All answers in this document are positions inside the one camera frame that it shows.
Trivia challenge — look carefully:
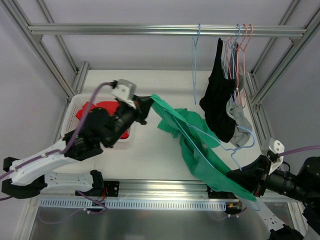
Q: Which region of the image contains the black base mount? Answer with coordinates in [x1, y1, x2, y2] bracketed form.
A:
[82, 180, 120, 197]
[206, 185, 237, 200]

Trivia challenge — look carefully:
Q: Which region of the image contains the pink hanger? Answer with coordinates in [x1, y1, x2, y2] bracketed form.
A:
[226, 23, 251, 109]
[238, 23, 254, 109]

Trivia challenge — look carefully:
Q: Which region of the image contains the white plastic basket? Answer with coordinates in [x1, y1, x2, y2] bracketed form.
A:
[60, 93, 136, 147]

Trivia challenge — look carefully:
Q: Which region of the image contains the grey tank top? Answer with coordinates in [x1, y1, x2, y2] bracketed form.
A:
[226, 64, 253, 148]

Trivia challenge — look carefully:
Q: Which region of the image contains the aluminium frame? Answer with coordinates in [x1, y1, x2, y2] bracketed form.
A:
[0, 0, 320, 240]

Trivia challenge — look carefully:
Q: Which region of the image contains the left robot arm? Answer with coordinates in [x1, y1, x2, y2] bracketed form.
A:
[0, 95, 154, 199]

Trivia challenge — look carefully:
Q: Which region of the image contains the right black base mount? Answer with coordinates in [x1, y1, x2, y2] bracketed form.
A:
[206, 185, 237, 200]

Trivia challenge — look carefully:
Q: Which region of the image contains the red tank top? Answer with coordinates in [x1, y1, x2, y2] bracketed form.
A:
[75, 100, 119, 124]

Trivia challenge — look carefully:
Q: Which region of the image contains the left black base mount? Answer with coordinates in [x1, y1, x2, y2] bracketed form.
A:
[82, 180, 120, 197]

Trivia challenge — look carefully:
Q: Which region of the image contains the green tank top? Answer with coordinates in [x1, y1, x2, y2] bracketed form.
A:
[151, 94, 257, 202]

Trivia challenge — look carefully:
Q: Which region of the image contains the black tank top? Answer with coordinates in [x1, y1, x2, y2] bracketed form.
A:
[199, 38, 236, 143]

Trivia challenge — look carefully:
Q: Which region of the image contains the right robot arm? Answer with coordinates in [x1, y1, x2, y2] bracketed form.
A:
[223, 151, 320, 240]

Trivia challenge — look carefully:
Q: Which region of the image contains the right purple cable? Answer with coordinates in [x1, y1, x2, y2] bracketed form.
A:
[277, 145, 320, 157]

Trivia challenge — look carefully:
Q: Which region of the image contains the aluminium hanging rail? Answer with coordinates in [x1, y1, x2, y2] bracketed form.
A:
[28, 23, 307, 39]

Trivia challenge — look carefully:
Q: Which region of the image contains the white slotted cable duct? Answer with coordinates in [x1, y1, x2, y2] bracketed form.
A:
[39, 198, 227, 212]

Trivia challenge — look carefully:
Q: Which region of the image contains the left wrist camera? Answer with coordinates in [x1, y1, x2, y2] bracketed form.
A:
[111, 79, 137, 109]

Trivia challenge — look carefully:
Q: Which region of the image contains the front aluminium rail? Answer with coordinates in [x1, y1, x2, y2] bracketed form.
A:
[29, 177, 296, 200]

